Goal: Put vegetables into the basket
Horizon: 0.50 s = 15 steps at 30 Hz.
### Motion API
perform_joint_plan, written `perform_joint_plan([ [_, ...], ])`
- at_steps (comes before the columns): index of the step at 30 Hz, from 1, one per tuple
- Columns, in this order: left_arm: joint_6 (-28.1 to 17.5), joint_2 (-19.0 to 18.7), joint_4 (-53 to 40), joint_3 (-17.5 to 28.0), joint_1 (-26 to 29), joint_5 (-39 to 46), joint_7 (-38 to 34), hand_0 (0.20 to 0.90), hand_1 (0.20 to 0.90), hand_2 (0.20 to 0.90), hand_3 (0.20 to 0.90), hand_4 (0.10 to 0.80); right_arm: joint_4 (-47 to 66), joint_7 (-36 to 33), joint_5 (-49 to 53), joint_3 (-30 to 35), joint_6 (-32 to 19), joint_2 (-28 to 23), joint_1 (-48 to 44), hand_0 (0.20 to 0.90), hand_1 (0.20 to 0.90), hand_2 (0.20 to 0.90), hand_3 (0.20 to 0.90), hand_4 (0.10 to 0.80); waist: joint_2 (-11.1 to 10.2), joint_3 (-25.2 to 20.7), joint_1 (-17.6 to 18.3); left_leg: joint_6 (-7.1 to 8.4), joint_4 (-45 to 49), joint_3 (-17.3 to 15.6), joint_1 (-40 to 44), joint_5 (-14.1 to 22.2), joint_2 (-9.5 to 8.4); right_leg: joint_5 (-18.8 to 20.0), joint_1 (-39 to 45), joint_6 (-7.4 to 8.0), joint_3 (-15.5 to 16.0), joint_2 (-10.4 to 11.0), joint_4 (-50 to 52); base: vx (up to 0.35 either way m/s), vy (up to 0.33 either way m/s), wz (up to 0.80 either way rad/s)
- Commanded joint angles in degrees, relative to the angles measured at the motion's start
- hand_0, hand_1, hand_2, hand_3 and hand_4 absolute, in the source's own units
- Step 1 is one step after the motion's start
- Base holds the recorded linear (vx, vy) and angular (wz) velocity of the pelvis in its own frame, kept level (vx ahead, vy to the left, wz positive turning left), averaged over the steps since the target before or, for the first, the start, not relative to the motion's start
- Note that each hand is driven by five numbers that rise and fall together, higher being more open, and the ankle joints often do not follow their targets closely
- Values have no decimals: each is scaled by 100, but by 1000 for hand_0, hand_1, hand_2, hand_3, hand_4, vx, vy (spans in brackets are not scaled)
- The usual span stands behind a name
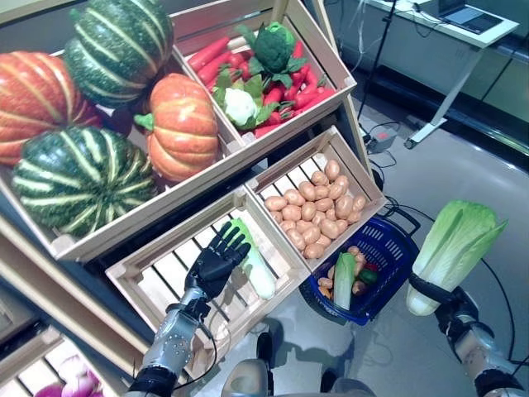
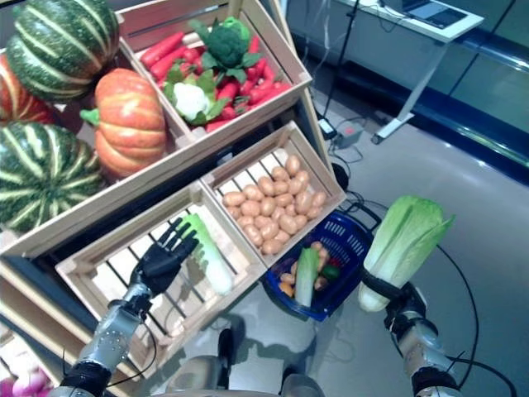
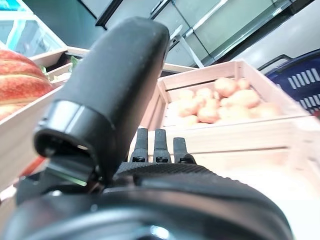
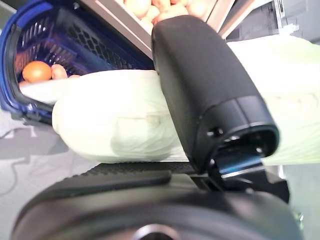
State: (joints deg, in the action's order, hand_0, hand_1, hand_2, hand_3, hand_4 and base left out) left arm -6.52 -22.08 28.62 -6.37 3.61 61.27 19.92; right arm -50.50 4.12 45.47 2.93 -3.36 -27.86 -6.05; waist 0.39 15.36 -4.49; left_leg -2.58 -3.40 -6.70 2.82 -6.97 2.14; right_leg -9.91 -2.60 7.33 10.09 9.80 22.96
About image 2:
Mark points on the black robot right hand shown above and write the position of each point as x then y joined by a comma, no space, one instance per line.
407,306

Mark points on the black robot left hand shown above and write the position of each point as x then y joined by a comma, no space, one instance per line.
161,264

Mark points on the slender napa cabbage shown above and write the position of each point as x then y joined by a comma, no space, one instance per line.
215,264

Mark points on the wide napa cabbage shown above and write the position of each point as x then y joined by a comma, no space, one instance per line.
405,235

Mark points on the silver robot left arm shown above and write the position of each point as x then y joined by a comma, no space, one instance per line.
107,335

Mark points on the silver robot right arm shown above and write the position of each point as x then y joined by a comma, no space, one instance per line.
425,351

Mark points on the blue plastic shopping basket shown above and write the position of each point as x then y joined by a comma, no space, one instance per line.
351,240

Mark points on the wooden cabbage crate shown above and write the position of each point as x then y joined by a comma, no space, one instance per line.
124,237

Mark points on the green bell pepper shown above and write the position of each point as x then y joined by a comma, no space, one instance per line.
330,271

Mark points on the red pepper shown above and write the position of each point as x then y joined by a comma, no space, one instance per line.
335,261

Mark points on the wooden pumpkin crate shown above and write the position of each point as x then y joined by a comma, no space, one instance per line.
103,200

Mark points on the tan potato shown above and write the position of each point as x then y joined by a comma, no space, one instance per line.
313,212
268,229
253,235
322,258
282,236
320,283
280,173
250,208
294,187
252,192
268,206
284,199
317,247
281,188
292,165
318,199
233,212
266,186
288,223
271,247
303,178
300,221
303,202
287,278
246,221
233,198

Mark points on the small pale napa cabbage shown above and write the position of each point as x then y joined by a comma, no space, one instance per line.
306,273

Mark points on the silver robot right leg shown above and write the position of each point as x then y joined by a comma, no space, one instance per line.
301,386

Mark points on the black round floor object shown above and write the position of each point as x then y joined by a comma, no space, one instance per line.
339,178

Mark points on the small orange pumpkin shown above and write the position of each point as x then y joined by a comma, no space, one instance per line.
128,120

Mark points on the red carrot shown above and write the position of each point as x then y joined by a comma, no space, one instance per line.
217,126
163,49
266,70
268,93
167,64

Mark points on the green striped pumpkin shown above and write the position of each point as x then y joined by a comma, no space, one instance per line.
62,45
41,173

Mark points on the wooden potato crate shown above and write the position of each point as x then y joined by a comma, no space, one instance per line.
318,169

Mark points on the white cauliflower with leaves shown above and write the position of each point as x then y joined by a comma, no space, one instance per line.
190,99

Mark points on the purple white onion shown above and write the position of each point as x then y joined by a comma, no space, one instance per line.
31,382

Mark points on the grey power box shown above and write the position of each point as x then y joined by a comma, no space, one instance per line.
349,136

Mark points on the wooden display stand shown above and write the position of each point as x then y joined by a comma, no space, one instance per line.
320,136

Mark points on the floor power strip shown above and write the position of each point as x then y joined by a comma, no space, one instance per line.
327,129

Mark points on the green broccoli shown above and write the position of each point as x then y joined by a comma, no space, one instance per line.
225,41

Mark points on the wooden carrot crate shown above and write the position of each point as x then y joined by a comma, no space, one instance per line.
277,45

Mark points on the black tripod stand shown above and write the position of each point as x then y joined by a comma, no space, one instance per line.
343,49

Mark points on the open laptop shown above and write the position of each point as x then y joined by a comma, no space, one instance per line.
434,12

